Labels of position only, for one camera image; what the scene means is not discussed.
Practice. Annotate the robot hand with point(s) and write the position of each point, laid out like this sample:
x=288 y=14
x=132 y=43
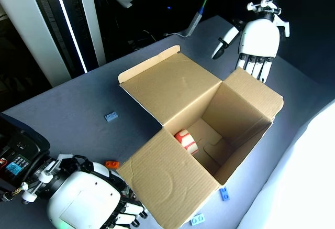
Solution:
x=259 y=40
x=83 y=200

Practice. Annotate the cardboard box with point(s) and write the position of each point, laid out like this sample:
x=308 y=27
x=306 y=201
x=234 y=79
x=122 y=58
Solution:
x=162 y=187

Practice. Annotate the red white strawberry toy cake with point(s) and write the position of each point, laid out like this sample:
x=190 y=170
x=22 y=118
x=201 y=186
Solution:
x=187 y=142

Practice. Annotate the orange flat toy brick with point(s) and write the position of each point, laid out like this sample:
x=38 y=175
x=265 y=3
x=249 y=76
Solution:
x=112 y=164

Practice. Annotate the grey tablecloth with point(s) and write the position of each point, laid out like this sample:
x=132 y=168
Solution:
x=78 y=95

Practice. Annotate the light blue flat toy brick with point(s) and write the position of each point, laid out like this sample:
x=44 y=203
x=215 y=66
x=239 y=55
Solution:
x=197 y=219

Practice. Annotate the deep blue flat toy brick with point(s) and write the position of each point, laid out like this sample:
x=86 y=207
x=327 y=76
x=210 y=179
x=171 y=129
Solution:
x=224 y=194

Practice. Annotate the white backdrop sheet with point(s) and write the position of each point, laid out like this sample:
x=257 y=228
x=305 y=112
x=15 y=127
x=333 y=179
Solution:
x=301 y=187

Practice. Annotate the white cabinet with light strip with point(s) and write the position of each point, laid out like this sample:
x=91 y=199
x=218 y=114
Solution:
x=26 y=16

